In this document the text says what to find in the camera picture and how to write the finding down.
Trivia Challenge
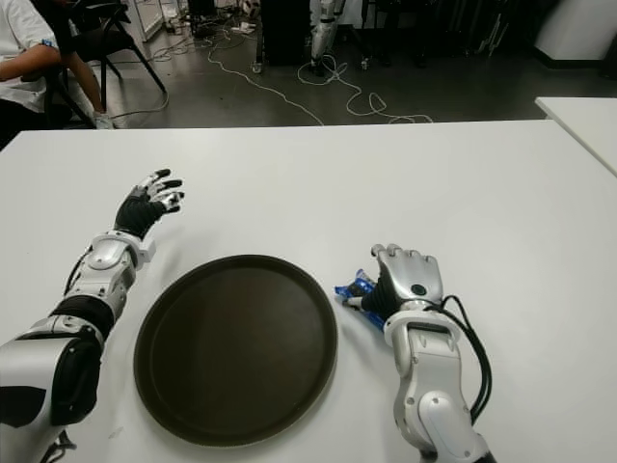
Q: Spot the round dark brown tray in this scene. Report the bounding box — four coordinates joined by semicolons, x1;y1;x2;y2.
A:
133;254;339;446

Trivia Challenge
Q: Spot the white glass cabinet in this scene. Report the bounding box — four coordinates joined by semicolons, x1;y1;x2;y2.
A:
127;0;165;42

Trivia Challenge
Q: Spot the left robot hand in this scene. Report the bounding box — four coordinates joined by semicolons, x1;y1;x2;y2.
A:
114;168;186;240

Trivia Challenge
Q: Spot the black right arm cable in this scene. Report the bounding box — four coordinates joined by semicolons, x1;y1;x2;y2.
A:
441;294;494;425

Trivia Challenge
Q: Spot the white curved panel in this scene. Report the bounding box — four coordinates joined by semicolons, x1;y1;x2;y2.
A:
532;0;617;62

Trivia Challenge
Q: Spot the white cable on floor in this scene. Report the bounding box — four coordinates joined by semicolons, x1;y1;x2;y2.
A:
206;28;435;126

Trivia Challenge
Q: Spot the blue Oreo cookie packet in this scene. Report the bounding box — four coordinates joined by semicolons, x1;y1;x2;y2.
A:
334;267;387;334

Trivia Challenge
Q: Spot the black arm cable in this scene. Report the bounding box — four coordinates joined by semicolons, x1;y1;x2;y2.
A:
441;294;494;425
63;245;95;296

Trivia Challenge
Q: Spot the white side table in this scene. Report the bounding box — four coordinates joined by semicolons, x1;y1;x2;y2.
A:
534;95;617;177

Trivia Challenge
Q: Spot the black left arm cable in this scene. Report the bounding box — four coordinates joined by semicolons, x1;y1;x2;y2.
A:
63;245;95;296

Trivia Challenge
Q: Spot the black chair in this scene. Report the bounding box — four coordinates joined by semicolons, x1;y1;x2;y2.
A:
45;0;168;129

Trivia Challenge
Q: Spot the seated person white shirt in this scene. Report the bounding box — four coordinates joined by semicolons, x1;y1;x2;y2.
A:
0;0;117;146

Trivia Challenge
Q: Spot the silver humanoid robot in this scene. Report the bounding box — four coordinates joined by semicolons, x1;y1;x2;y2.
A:
308;0;346;76

